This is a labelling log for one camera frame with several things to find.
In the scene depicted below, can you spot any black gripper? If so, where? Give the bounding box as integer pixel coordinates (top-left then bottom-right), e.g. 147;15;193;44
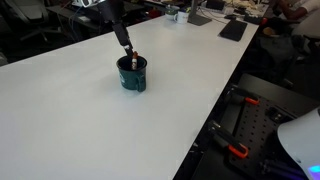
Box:
98;0;134;58

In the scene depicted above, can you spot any red and white marker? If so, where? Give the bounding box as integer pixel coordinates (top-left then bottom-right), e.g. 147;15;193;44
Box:
131;50;139;71

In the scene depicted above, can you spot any dark green mug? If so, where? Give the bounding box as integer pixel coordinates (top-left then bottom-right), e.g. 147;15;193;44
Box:
116;54;148;93

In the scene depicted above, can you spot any person forearm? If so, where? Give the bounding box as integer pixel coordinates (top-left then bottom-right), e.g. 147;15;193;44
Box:
276;0;320;20

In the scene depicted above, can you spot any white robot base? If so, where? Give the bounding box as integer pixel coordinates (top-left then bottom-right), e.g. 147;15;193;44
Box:
277;107;320;180

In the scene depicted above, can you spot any red object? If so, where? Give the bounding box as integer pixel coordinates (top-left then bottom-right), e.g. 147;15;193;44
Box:
148;8;163;19

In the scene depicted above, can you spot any green and white mug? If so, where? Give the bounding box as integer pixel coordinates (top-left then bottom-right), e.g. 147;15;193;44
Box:
164;4;180;21

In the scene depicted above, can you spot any grey monitor stand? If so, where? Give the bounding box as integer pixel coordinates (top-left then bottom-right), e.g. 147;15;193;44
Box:
187;0;213;27

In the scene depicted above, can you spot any grey office chair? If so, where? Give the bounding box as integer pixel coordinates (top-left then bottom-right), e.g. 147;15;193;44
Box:
4;0;51;43

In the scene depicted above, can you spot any black box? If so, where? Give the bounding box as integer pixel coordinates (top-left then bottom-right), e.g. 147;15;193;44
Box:
205;0;226;11

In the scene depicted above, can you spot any black flat pad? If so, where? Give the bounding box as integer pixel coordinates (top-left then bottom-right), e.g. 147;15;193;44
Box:
218;19;249;42

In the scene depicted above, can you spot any black case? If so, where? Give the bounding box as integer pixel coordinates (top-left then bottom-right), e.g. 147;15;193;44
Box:
243;13;265;26

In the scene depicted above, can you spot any black orange clamp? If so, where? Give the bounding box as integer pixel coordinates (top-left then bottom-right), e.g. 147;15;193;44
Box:
208;120;250;160
224;87;260;106

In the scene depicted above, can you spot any dark office chair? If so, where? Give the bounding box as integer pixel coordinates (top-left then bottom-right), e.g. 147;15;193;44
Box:
258;16;320;88

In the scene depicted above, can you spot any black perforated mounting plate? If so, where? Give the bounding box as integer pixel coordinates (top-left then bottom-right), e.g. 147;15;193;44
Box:
229;94;303;179

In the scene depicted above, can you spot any black connector block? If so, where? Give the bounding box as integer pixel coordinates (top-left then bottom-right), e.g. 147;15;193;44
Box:
266;105;296;125

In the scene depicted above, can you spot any blue cable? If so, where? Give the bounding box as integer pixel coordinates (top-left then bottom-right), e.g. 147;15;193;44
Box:
68;4;86;34

